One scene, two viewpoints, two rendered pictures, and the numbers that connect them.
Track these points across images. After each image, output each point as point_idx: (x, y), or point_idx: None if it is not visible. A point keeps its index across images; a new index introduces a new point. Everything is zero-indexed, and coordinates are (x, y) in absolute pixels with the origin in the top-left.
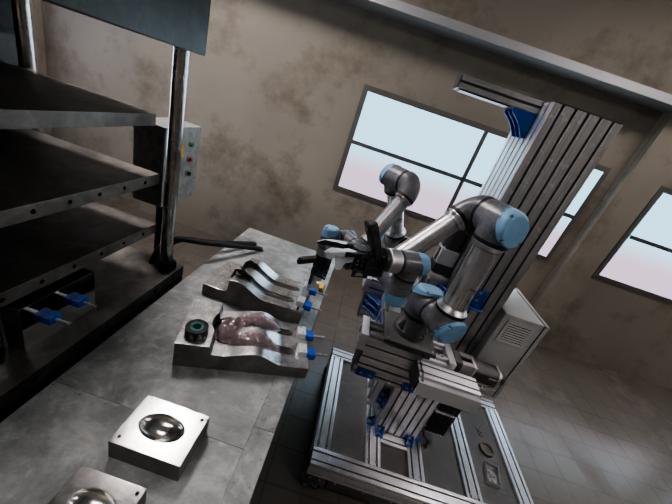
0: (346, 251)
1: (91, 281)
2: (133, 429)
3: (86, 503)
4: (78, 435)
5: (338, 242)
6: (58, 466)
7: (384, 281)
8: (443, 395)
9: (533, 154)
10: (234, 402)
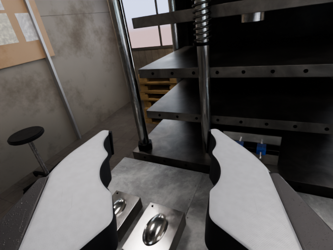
0: (49, 178)
1: (277, 143)
2: (156, 212)
3: (122, 208)
4: (168, 195)
5: (221, 179)
6: (151, 195)
7: None
8: None
9: None
10: None
